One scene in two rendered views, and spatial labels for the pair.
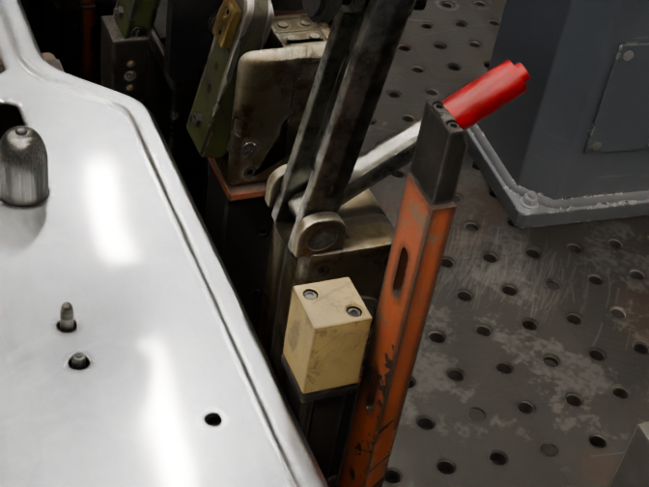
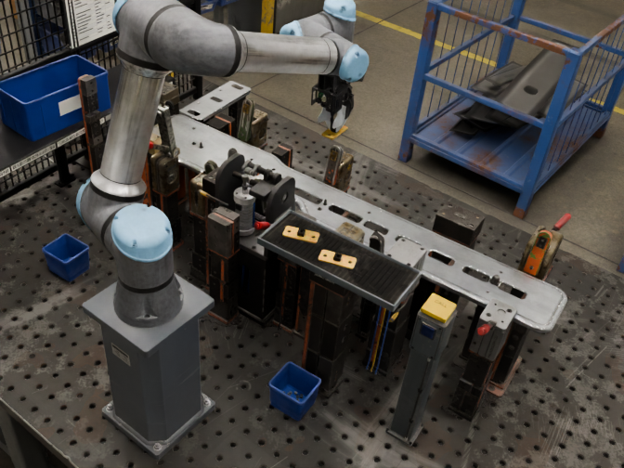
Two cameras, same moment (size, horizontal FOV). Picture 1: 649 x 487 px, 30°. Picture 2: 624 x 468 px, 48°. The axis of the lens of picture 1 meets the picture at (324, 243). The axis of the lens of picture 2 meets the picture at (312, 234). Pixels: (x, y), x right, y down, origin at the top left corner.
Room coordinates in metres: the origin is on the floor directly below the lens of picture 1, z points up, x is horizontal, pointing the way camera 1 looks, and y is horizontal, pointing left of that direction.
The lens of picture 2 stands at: (2.25, -0.54, 2.24)
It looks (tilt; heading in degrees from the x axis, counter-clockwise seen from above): 40 degrees down; 147
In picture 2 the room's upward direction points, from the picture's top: 6 degrees clockwise
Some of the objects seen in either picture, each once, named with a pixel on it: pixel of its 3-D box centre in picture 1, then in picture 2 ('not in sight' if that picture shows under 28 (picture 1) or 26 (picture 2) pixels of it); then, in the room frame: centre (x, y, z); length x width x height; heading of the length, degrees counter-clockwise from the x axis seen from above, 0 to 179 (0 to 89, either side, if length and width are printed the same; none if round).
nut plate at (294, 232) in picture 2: not in sight; (301, 232); (1.15, 0.13, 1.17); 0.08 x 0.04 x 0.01; 47
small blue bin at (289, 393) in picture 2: not in sight; (293, 392); (1.29, 0.07, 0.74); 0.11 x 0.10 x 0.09; 28
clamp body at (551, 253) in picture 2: not in sight; (526, 285); (1.32, 0.80, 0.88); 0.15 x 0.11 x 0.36; 118
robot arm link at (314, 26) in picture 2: not in sight; (309, 38); (0.96, 0.22, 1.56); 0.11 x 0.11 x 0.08; 11
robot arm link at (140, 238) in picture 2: not in sight; (141, 243); (1.16, -0.26, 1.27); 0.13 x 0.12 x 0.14; 11
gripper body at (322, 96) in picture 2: not in sight; (332, 84); (0.92, 0.32, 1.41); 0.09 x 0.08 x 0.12; 119
